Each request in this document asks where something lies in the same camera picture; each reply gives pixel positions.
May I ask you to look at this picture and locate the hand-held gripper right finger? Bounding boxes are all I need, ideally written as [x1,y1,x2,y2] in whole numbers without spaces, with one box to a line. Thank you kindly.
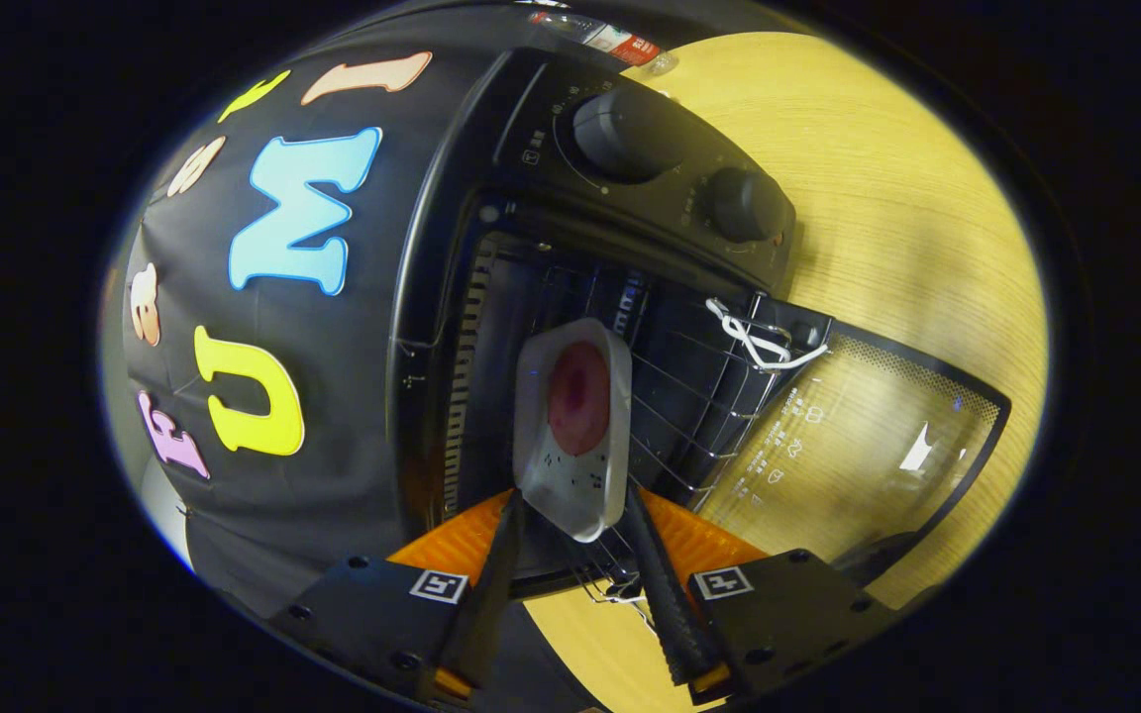
[623,485,898,706]

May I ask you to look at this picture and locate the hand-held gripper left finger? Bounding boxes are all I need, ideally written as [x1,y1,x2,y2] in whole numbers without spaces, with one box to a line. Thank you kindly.
[268,490,527,706]

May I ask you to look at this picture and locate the white square plate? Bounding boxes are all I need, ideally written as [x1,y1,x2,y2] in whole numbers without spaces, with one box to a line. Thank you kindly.
[513,318,633,544]

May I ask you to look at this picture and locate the pink ham slice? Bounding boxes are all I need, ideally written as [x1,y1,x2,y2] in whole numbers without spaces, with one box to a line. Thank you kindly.
[548,342,613,457]

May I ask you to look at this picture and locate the black toaster oven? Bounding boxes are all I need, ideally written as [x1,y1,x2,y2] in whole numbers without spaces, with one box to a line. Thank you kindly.
[387,48,1012,605]

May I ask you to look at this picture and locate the red label water bottle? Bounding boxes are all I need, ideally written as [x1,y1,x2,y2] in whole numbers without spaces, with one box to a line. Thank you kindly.
[529,8,678,78]

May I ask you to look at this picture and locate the white cord tie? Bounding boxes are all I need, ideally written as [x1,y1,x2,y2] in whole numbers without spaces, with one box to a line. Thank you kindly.
[580,574,649,607]
[706,297,829,372]

